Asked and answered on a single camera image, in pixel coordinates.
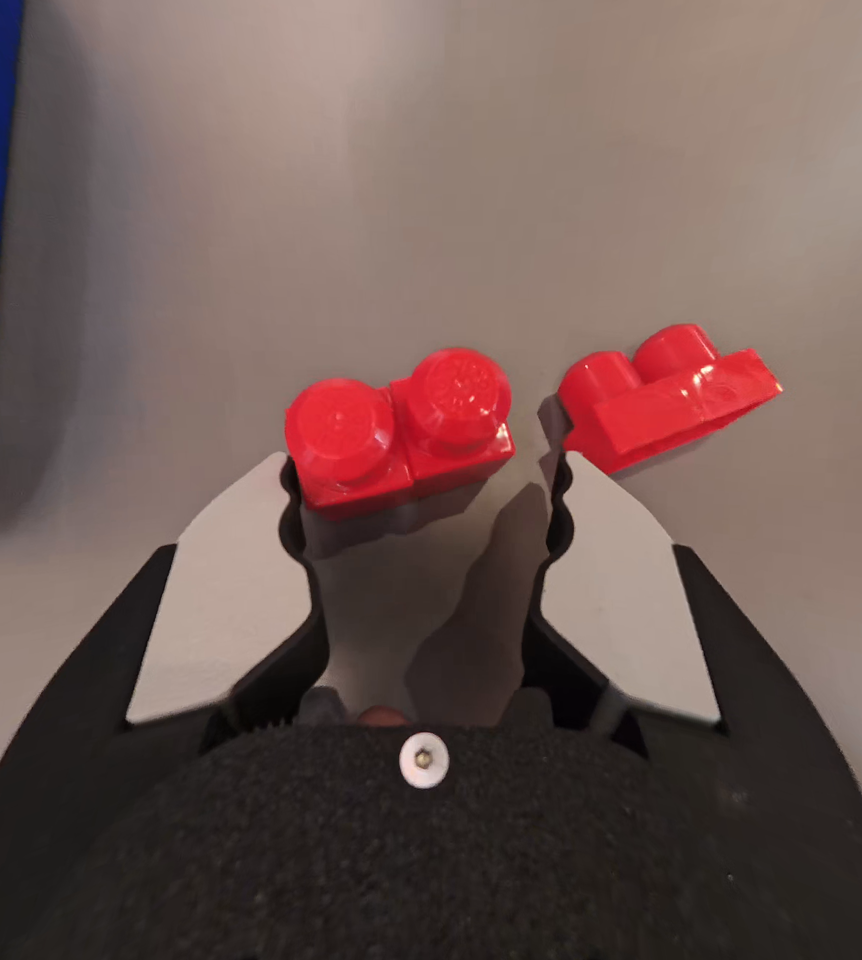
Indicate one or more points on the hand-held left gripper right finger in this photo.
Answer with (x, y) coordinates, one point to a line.
(641, 615)

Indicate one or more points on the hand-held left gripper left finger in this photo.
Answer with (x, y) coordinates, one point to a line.
(213, 615)

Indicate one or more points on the red mega block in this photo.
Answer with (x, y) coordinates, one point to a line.
(344, 450)
(664, 398)
(461, 420)

